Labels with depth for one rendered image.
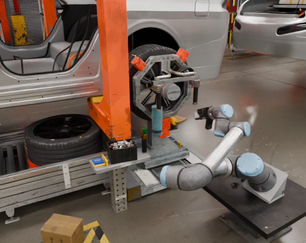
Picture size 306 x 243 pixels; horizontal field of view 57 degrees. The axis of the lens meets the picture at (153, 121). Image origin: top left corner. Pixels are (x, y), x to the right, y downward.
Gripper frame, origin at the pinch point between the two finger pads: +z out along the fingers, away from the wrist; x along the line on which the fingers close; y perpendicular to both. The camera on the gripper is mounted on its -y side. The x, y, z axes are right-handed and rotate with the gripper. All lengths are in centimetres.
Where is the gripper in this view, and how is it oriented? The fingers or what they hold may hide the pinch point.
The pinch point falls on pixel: (195, 119)
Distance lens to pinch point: 220.1
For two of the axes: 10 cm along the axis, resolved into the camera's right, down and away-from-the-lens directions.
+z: -4.8, 0.9, 8.7
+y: -2.3, -9.7, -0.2
